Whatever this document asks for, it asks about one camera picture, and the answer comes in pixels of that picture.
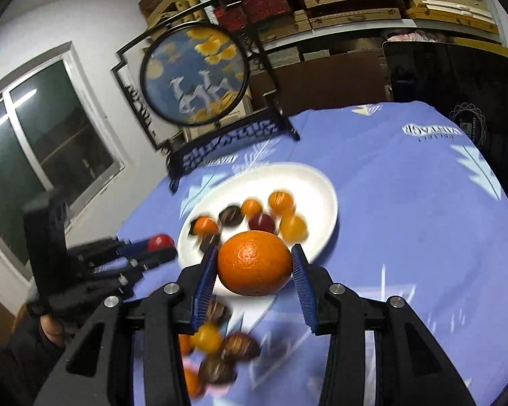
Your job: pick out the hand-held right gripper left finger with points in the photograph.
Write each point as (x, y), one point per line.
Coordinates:
(206, 281)

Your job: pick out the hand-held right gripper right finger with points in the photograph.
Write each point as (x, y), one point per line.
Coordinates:
(303, 287)

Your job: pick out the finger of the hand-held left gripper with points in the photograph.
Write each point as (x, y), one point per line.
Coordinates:
(156, 259)
(131, 248)

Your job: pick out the small bright red fruit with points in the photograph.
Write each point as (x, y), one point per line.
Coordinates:
(161, 242)

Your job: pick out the brown wrinkled date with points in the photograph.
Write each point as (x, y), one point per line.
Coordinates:
(218, 311)
(216, 368)
(241, 346)

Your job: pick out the large orange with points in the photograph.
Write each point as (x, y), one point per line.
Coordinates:
(254, 264)

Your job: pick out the small tangerine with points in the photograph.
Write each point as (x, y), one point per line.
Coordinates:
(281, 201)
(207, 338)
(185, 344)
(252, 207)
(192, 382)

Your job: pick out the small yellowish orange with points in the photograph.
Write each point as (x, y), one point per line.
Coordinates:
(293, 226)

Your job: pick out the dark red plum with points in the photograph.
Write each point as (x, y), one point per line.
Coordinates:
(261, 223)

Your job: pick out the white oval plate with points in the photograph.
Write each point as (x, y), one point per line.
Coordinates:
(309, 186)

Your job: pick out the person's left forearm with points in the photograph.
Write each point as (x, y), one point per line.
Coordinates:
(12, 359)

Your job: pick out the person's left hand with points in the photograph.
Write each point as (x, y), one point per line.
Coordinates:
(53, 330)

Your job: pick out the white framed window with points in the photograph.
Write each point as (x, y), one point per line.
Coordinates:
(46, 143)

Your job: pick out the blue printed tablecloth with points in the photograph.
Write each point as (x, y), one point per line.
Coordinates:
(385, 177)

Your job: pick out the round deer embroidery table screen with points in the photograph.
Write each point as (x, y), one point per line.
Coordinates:
(190, 76)

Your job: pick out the brown cardboard box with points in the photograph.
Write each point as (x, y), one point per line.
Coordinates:
(321, 80)

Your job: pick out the black flat panel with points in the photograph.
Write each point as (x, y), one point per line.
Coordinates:
(448, 80)

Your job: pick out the red patterned box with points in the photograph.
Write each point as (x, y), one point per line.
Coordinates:
(264, 2)

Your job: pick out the shelf of wooden boxes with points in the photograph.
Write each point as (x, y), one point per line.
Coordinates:
(347, 4)

